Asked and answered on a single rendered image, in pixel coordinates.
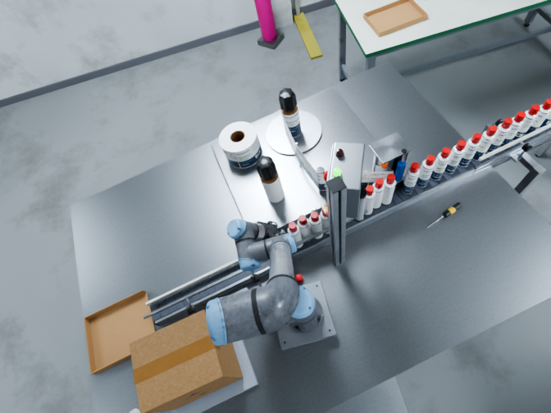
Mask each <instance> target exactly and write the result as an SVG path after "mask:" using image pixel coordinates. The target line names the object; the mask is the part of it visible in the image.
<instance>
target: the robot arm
mask: <svg viewBox="0 0 551 413"><path fill-rule="evenodd" d="M272 223H275V224H272ZM277 227H279V226H278V224H277V223H276V222H274V221H270V220H269V221H268V222H267V223H265V222H261V221H257V222H256V223H254V222H250V221H246V220H240V219H233V220H231V221H230V223H229V224H228V225H227V229H226V231H227V234H228V235H229V237H230V238H232V239H234V240H235V245H236V250H237V254H238V261H239V265H240V269H241V270H242V271H252V270H256V269H258V268H260V266H261V265H260V264H261V261H267V260H270V271H269V279H268V281H267V282H266V285H265V286H262V287H260V288H254V289H250V290H247V291H244V292H241V293H235V294H231V295H229V296H225V297H219V298H218V297H216V299H213V300H211V301H209V302H208V303H207V306H206V319H207V328H208V332H209V335H210V338H211V340H212V342H213V343H214V344H215V345H217V346H220V345H226V344H228V343H233V342H237V341H240V340H244V339H247V338H253V337H257V336H260V335H263V334H269V333H272V332H275V331H276V330H278V329H280V328H281V327H283V326H284V325H286V324H291V326H292V327H293V328H294V329H296V330H297V331H300V332H304V333H306V332H311V331H313V330H314V329H316V328H317V327H318V326H319V325H320V323H321V321H322V318H323V310H322V306H321V304H320V302H319V301H318V300H317V299H316V298H315V297H313V295H312V293H311V292H310V291H309V290H308V289H306V288H304V287H303V286H299V285H298V282H297V280H296V279H295V278H294V267H293V260H292V253H294V252H296V251H297V246H296V242H295V240H294V236H293V234H292V233H289V234H287V233H286V232H285V231H284V230H283V229H282V230H281V232H279V230H278V229H277Z"/></svg>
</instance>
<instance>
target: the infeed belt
mask: <svg viewBox="0 0 551 413"><path fill-rule="evenodd" d="M472 168H474V166H473V165H472V164H471V163H469V165H468V167H465V168H462V167H459V166H458V167H457V169H456V170H455V171H454V173H453V174H451V175H447V174H445V173H443V174H442V176H441V179H440V180H438V181H433V180H431V179H429V181H428V183H427V185H426V186H425V187H424V188H419V187H417V186H416V185H415V187H414V189H413V192H412V193H411V194H408V195H407V194H404V193H403V192H402V187H400V188H396V189H395V190H394V194H393V197H392V201H391V203H390V204H389V205H383V204H382V203H381V206H380V207H379V208H378V209H373V211H372V213H371V214H370V215H369V216H365V215H363V220H366V219H368V218H370V217H372V216H375V215H377V214H379V213H381V212H382V211H385V210H387V209H389V208H391V207H393V206H395V205H397V204H399V203H401V202H404V201H406V200H408V199H409V198H411V197H414V196H416V195H417V194H419V193H423V192H425V191H426V190H428V189H430V188H433V187H434V186H436V185H438V184H441V183H443V182H445V181H447V180H449V179H452V178H453V177H455V176H457V175H460V174H461V173H463V172H465V171H468V170H470V169H472ZM358 223H360V222H356V221H355V219H353V220H351V221H350V222H348V223H346V229H347V228H349V227H351V226H354V225H356V224H358ZM329 237H330V235H329V234H323V236H322V238H320V239H314V238H313V239H312V240H311V241H310V242H305V243H304V244H303V246H302V247H301V248H299V249H297V251H296V252H294V253H292V255H293V254H295V253H297V252H300V251H302V250H303V249H305V248H308V247H310V246H312V245H314V244H316V243H319V242H320V241H322V240H324V239H326V238H329ZM260 265H261V266H260V268H258V269H256V270H254V271H253V272H254V273H256V272H258V271H259V270H263V269H265V268H267V267H268V266H270V260H268V261H265V262H263V263H262V264H260ZM238 270H241V269H240V265H239V263H236V264H234V265H232V266H230V267H228V268H226V269H224V270H222V271H219V272H217V273H215V274H214V275H211V276H209V277H207V278H205V279H204V280H200V281H198V282H197V283H195V284H192V285H190V286H188V287H187V288H184V289H181V290H180V291H178V292H176V293H173V295H172V294H171V295H170V296H168V297H165V298H163V299H161V300H159V301H157V302H154V303H153V304H151V305H149V306H150V309H151V312H153V311H155V310H157V309H159V308H162V307H164V306H166V305H168V304H170V303H172V302H174V301H176V300H178V299H180V298H182V297H185V296H187V295H189V294H191V293H193V292H195V291H197V290H199V289H200V288H204V287H206V286H208V285H209V284H212V283H214V282H216V281H217V280H219V279H222V278H225V277H226V276H228V275H231V274H233V273H234V272H236V271H238ZM250 275H251V272H250V271H244V272H243V273H241V274H239V275H236V276H235V277H233V278H231V279H228V280H226V281H224V282H222V283H220V284H218V285H216V286H214V287H212V288H209V289H207V290H205V291H203V292H201V293H199V294H197V295H195V296H193V297H191V298H189V301H190V304H191V303H193V302H196V301H198V300H200V299H202V298H204V297H206V296H208V295H210V294H212V293H214V292H217V291H219V290H221V289H223V288H225V287H227V286H229V285H231V284H233V283H235V282H237V281H240V280H241V279H244V278H246V277H248V276H250ZM185 306H188V304H187V301H186V300H184V301H182V302H180V303H178V304H176V305H174V306H172V307H170V308H168V309H166V310H164V311H161V312H159V313H157V314H156V315H153V321H155V320H159V319H161V318H162V317H164V316H166V315H169V314H171V313H173V312H175V311H178V310H179V309H181V308H183V307H185Z"/></svg>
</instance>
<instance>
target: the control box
mask: <svg viewBox="0 0 551 413"><path fill-rule="evenodd" d="M331 148H332V149H331V155H330V165H329V171H328V176H327V181H328V180H330V179H333V178H335V177H334V176H333V171H334V169H335V168H340V169H341V172H342V175H341V176H340V178H341V179H342V180H343V181H344V183H345V185H346V186H347V204H346V217H349V218H358V210H359V201H360V192H361V184H362V168H363V160H364V151H365V144H364V143H335V145H334V144H333V145H332V147H331ZM339 148H341V149H343V150H344V156H343V157H342V158H338V157H336V155H335V153H336V150H337V149H339Z"/></svg>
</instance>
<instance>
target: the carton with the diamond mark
mask: <svg viewBox="0 0 551 413"><path fill-rule="evenodd" d="M130 354H131V359H132V365H133V374H134V384H135V385H136V390H137V396H138V401H139V411H140V413H154V412H160V411H171V410H176V409H178V408H180V407H182V406H184V405H186V404H189V403H190V402H193V401H195V400H197V399H199V398H201V397H204V396H206V395H208V394H209V393H213V392H215V391H216V390H218V389H220V388H224V387H225V386H227V385H229V384H232V383H234V382H236V381H238V380H240V379H242V378H243V375H242V372H241V369H240V366H239V362H238V359H237V356H236V353H235V349H234V346H233V343H228V344H226V345H220V346H217V345H215V344H214V343H213V342H212V340H211V338H210V335H209V332H208V328H207V319H206V311H205V310H202V311H200V312H198V313H196V314H193V315H191V316H189V317H186V318H184V319H182V320H180V321H177V322H175V323H174V324H171V325H168V326H167V327H165V328H163V329H159V330H158V331H156V332H154V333H152V334H149V335H147V336H145V337H143V338H140V339H138V340H136V341H134V342H132V343H130Z"/></svg>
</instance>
